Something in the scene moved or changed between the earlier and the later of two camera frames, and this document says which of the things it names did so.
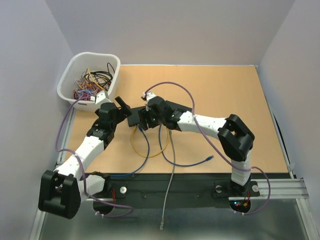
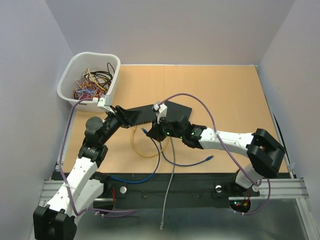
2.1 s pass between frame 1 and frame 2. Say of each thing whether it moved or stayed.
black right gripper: moved
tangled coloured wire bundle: stayed
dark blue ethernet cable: moved
